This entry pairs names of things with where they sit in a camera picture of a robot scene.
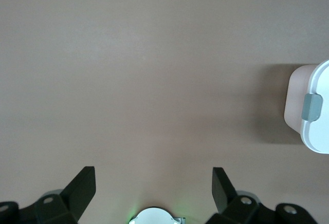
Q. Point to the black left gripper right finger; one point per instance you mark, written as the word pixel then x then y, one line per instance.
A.
pixel 221 190

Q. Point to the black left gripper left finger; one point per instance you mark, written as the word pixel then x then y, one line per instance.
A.
pixel 79 190

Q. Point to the white box lid grey latches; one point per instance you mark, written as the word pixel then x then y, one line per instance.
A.
pixel 318 131

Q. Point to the pink plastic box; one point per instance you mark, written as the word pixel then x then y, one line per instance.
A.
pixel 295 93

